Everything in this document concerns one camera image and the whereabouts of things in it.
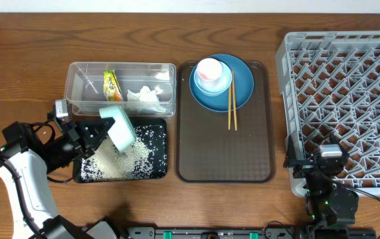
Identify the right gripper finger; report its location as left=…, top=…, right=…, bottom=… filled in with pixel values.
left=283, top=136, right=302, bottom=168
left=329, top=133, right=348, bottom=155

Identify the mint green bowl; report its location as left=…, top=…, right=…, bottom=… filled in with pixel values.
left=99, top=106, right=136, bottom=151

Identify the green snack wrapper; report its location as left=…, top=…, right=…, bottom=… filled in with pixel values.
left=103, top=70, right=124, bottom=102

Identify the white cooked rice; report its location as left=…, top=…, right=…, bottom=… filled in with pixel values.
left=79, top=124, right=166, bottom=182

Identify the white tissue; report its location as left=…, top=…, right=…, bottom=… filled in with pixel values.
left=127, top=86, right=166, bottom=114

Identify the wooden chopstick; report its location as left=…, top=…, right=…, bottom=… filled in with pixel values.
left=228, top=85, right=232, bottom=130
left=231, top=70, right=238, bottom=131

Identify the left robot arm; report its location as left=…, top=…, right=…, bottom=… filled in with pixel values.
left=0, top=118, right=120, bottom=239

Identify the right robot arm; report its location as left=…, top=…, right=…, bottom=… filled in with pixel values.
left=283, top=135, right=359, bottom=238

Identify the grey dishwasher rack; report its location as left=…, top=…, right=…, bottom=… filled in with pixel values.
left=275, top=31, right=380, bottom=196

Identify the clear plastic waste bin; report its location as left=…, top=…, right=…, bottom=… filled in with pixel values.
left=64, top=62, right=177, bottom=117

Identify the black plastic tray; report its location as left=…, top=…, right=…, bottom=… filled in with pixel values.
left=72, top=118, right=169, bottom=184

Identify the brown serving tray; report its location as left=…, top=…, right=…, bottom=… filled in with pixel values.
left=175, top=61, right=276, bottom=183

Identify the dark blue plate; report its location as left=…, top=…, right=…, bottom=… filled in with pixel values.
left=189, top=54, right=254, bottom=112

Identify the light blue bowl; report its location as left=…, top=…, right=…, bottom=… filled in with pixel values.
left=193, top=62, right=232, bottom=96

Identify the pink cup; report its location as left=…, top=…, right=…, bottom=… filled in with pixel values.
left=196, top=58, right=223, bottom=91

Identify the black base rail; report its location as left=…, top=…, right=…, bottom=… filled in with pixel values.
left=126, top=226, right=377, bottom=239

